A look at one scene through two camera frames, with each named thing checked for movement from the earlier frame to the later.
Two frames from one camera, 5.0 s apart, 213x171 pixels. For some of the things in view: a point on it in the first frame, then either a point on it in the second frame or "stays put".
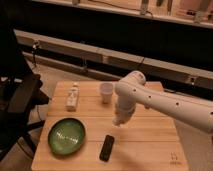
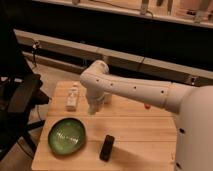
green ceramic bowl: (66, 136) stays put
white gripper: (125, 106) to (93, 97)
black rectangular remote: (106, 148) stays put
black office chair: (21, 93) stays put
